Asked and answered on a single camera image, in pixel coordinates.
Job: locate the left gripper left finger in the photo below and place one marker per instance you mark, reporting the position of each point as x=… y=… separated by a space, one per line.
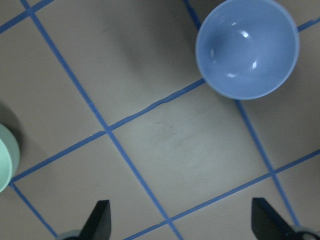
x=98 y=225

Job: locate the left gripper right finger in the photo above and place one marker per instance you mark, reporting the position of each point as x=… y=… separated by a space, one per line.
x=267 y=224

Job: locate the green bowl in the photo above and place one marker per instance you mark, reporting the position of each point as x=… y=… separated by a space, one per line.
x=9 y=156

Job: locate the blue bowl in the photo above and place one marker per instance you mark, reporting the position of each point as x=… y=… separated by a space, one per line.
x=246 y=49

